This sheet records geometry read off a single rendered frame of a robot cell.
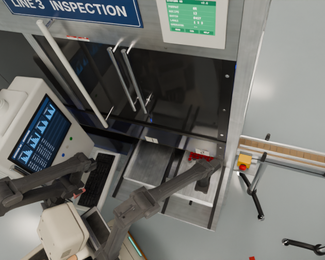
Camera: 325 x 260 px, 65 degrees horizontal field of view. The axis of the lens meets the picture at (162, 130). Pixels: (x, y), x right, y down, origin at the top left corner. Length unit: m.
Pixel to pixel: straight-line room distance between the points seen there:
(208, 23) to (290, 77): 2.65
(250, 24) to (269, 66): 2.67
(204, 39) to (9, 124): 0.97
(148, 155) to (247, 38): 1.15
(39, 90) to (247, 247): 2.01
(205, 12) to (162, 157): 1.14
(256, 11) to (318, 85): 2.67
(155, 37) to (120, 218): 0.65
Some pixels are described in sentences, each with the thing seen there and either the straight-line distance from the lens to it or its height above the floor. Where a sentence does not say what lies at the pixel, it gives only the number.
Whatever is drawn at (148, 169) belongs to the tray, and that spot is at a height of 0.88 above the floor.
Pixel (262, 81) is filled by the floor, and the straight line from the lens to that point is 3.32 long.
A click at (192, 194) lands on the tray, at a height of 0.88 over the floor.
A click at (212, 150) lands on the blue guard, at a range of 1.54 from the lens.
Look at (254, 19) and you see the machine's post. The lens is 0.83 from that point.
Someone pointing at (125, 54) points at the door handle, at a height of 1.82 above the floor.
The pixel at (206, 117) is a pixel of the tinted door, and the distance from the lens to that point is 1.27.
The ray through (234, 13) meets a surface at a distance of 0.83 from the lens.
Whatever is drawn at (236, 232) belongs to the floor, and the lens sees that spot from 2.50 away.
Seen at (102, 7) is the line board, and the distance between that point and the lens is 0.98.
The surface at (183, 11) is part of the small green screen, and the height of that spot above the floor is 1.98.
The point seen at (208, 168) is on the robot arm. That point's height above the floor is 1.36.
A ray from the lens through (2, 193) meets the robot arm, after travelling 1.16.
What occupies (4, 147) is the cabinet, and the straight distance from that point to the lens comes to 1.39.
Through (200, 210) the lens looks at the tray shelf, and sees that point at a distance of 1.62.
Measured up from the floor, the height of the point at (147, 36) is 1.86.
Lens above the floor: 2.46
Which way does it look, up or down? 58 degrees down
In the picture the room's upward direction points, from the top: 16 degrees counter-clockwise
